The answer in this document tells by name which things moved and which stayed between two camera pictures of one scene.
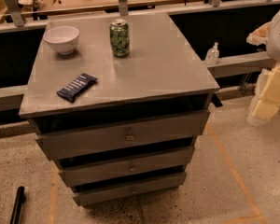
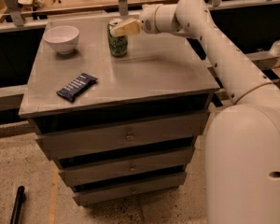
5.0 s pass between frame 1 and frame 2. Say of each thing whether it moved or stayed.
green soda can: stayed
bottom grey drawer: stayed
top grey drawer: stayed
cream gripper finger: moved
